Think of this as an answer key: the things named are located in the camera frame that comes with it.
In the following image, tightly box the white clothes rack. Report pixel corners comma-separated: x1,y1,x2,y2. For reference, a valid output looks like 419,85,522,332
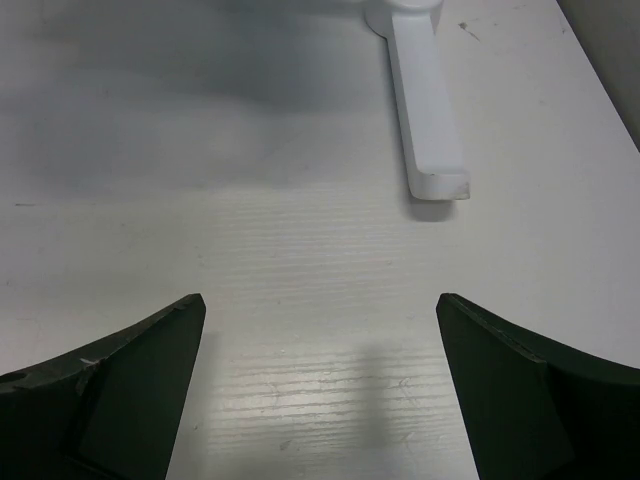
364,1,470,201

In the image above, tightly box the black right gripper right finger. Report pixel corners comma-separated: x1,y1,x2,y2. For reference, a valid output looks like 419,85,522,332
436,293,639,479

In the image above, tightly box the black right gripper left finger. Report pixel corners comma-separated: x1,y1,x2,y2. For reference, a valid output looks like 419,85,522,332
1,294,206,479

